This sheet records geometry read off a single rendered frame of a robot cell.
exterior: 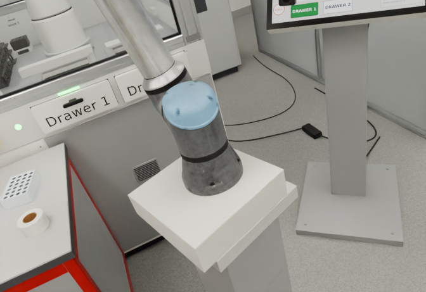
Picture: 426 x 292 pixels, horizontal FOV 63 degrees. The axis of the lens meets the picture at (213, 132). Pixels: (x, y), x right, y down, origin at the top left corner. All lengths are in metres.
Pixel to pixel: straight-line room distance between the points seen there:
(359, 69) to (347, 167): 0.50
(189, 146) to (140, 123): 0.74
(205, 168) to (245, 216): 0.14
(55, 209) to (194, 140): 0.54
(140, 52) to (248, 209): 0.42
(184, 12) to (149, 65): 0.61
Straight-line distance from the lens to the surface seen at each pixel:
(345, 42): 1.44
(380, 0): 1.32
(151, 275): 1.83
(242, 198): 0.79
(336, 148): 1.70
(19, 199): 1.23
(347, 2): 1.32
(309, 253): 1.72
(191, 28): 1.42
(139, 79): 1.40
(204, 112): 0.72
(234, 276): 0.95
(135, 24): 0.80
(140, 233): 1.82
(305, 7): 1.33
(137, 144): 1.53
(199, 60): 1.46
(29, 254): 1.05
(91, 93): 1.39
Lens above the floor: 1.39
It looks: 33 degrees down
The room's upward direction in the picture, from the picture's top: 16 degrees counter-clockwise
